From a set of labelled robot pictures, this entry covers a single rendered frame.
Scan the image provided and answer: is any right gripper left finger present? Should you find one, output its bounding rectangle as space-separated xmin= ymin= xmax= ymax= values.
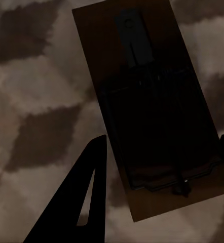
xmin=24 ymin=135 xmax=107 ymax=243

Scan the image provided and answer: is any mousetrap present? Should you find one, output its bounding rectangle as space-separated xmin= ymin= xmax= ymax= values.
xmin=72 ymin=0 xmax=224 ymax=222

